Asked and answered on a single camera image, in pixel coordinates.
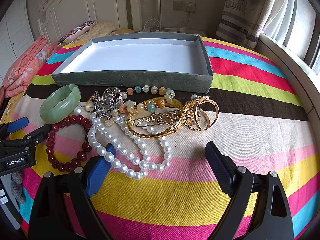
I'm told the dark red bead bracelet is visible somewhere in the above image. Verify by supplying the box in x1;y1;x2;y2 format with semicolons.
45;114;93;173

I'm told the white pearl necklace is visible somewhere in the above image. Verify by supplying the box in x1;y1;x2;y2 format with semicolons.
74;104;173;181

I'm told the green jade bangle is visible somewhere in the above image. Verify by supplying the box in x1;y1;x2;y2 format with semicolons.
40;84;81;124

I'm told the gold flower cuff bangle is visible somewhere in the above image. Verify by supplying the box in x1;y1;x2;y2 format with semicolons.
183;95;220;132

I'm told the gold ring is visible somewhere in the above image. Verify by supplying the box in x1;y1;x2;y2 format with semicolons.
83;96;97;113

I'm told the multicolour agate bead bracelet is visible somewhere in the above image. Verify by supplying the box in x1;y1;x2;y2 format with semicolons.
104;84;176;128

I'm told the silver flower brooch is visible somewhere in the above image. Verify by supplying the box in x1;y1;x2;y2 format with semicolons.
93;87;123;119

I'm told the gold filigree bangle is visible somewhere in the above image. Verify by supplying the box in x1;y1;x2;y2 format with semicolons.
125;99;186;139

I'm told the left hand grey glove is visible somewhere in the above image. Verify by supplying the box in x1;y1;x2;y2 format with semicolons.
10;171;25;204

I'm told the folded pink floral quilt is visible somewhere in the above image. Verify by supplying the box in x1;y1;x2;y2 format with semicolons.
1;36;58;98

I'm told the striped colourful bed sheet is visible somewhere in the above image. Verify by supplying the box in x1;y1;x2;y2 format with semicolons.
1;38;319;239

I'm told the embroidered patterned pillow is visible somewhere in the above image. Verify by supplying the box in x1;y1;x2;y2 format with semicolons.
57;21;96;47

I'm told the grey cardboard tray box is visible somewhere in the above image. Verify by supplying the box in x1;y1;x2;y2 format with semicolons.
52;32;214;93

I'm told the white window sill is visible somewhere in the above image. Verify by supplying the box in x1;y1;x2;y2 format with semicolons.
254;32;320;131

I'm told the yellow textured pillow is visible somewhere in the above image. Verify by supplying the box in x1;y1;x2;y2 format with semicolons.
71;22;117;43

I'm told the white bedside table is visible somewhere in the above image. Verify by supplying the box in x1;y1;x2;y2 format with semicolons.
141;27;208;37

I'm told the white wooden headboard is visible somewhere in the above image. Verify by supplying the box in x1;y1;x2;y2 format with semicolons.
37;0;143;43

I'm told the striped printed curtain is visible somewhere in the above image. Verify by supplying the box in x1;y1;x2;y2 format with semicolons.
216;0;295;50

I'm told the thin white floor lamp pole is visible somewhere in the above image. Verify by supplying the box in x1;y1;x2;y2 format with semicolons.
158;0;162;29

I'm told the white charging cable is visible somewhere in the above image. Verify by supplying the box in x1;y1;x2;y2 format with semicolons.
143;11;190;32

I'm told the wall power socket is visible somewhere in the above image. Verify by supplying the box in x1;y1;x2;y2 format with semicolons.
173;1;196;13

